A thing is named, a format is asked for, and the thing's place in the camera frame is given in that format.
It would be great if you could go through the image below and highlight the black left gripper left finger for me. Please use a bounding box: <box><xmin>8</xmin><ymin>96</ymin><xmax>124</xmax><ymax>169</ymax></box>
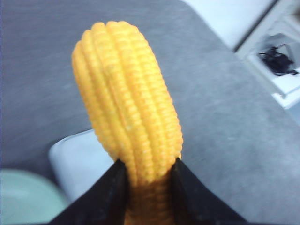
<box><xmin>48</xmin><ymin>160</ymin><xmax>128</xmax><ymax>225</ymax></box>

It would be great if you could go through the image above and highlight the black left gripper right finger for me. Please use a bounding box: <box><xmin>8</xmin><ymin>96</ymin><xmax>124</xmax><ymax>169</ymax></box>
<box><xmin>171</xmin><ymin>158</ymin><xmax>248</xmax><ymax>225</ymax></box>

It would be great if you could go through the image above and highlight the yellow corn cob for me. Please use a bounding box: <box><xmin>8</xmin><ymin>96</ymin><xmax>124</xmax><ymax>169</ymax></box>
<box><xmin>71</xmin><ymin>21</ymin><xmax>183</xmax><ymax>225</ymax></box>

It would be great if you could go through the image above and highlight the silver digital kitchen scale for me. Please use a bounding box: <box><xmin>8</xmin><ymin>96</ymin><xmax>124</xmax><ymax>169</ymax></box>
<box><xmin>48</xmin><ymin>129</ymin><xmax>114</xmax><ymax>202</ymax></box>

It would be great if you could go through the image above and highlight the pale green plate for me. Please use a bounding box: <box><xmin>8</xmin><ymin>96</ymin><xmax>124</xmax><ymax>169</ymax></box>
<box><xmin>0</xmin><ymin>169</ymin><xmax>69</xmax><ymax>225</ymax></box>

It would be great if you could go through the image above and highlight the white box with black cables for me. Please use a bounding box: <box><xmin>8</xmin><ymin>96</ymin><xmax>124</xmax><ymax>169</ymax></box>
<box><xmin>236</xmin><ymin>0</ymin><xmax>300</xmax><ymax>109</ymax></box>

